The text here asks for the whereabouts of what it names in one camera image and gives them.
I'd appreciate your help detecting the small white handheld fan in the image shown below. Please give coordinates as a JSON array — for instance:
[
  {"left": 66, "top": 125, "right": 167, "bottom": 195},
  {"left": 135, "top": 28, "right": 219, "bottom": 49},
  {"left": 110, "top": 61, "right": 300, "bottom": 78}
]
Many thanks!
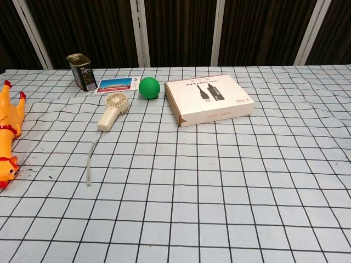
[{"left": 97, "top": 92, "right": 130, "bottom": 132}]

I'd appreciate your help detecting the white cardboard product box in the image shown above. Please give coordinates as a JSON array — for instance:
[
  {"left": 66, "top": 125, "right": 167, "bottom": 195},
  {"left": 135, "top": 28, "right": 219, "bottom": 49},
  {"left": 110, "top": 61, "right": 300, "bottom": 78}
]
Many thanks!
[{"left": 164, "top": 74, "right": 255, "bottom": 128}]

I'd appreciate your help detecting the white checkered tablecloth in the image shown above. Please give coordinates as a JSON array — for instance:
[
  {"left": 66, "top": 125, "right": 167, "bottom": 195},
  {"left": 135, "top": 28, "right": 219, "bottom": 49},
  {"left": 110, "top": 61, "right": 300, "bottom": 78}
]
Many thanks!
[{"left": 0, "top": 65, "right": 351, "bottom": 263}]

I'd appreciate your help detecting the green ball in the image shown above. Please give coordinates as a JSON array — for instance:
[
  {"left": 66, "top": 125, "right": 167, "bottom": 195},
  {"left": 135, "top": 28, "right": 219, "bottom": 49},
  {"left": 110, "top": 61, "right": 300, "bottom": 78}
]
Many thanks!
[{"left": 138, "top": 77, "right": 161, "bottom": 100}]

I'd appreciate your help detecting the photo postcard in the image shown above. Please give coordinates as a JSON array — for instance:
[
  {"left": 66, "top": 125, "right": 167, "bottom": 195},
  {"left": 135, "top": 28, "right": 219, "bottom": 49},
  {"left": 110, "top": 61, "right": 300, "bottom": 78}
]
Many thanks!
[{"left": 94, "top": 77, "right": 142, "bottom": 94}]

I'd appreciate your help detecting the dark folding screen with white frames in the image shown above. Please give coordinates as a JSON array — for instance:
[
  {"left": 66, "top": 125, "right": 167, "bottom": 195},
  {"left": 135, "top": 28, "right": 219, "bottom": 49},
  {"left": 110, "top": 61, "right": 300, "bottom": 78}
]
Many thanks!
[{"left": 0, "top": 0, "right": 351, "bottom": 74}]

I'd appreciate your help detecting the dark green tin can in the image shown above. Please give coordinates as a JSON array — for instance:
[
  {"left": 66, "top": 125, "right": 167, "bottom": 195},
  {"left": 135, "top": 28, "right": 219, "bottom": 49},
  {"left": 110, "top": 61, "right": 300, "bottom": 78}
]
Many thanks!
[{"left": 66, "top": 53, "right": 97, "bottom": 92}]

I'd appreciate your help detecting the yellow rubber chicken toy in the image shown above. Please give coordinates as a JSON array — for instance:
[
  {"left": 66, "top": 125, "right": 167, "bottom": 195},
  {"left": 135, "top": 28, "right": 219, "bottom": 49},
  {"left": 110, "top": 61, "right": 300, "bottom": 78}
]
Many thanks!
[{"left": 0, "top": 79, "right": 27, "bottom": 190}]

